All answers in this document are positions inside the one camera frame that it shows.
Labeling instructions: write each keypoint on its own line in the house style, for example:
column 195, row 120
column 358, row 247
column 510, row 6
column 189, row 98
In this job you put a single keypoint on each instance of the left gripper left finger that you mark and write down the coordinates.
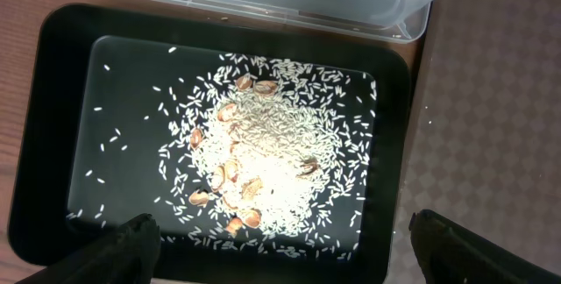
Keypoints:
column 128, row 254

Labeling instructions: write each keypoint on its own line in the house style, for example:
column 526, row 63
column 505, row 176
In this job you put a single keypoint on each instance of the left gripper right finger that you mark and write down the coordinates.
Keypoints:
column 448, row 253

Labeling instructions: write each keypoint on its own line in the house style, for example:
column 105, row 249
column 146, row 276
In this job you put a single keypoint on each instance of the brown plastic serving tray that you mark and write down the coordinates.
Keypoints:
column 483, row 143

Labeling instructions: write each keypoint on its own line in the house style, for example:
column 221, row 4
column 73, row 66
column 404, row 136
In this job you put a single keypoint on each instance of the nut shell pieces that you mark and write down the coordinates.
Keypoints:
column 265, row 154

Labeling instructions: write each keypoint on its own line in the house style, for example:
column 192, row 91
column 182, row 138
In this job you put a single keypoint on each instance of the pile of rice grains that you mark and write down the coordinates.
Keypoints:
column 133, row 151

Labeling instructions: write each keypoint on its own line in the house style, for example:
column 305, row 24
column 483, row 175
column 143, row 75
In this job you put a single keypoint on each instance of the black plastic tray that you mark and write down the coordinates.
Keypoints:
column 37, row 230

